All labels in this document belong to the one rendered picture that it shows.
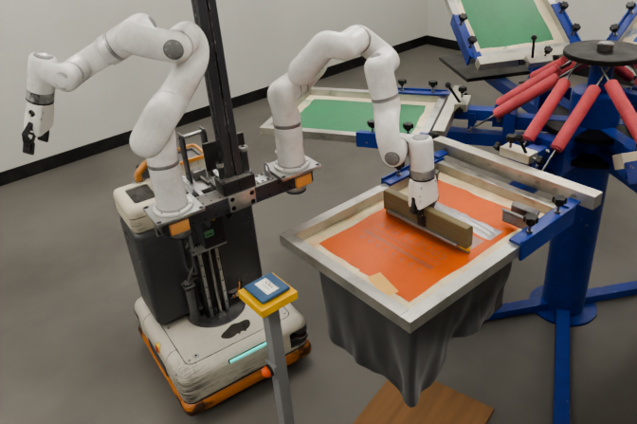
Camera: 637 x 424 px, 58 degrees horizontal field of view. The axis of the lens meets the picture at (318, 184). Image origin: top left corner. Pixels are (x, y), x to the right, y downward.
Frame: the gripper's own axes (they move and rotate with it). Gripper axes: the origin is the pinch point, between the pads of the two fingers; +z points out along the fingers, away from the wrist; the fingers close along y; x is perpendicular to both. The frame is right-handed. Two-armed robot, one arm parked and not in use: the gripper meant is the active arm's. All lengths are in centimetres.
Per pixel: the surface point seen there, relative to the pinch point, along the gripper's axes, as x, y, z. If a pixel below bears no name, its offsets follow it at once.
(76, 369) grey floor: -142, 99, 89
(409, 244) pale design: 0.8, 8.8, 5.5
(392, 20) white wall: -381, -376, 35
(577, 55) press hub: -1, -94, -30
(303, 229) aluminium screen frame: -26.3, 30.6, -0.5
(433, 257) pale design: 10.9, 9.0, 6.3
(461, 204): -2.9, -22.1, 5.6
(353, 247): -11.2, 22.7, 4.4
